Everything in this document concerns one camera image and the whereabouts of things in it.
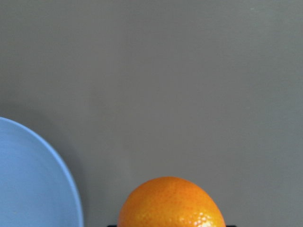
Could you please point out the blue plate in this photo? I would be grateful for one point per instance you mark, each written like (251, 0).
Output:
(36, 187)

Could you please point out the orange fruit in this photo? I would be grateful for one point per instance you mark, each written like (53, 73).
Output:
(169, 202)

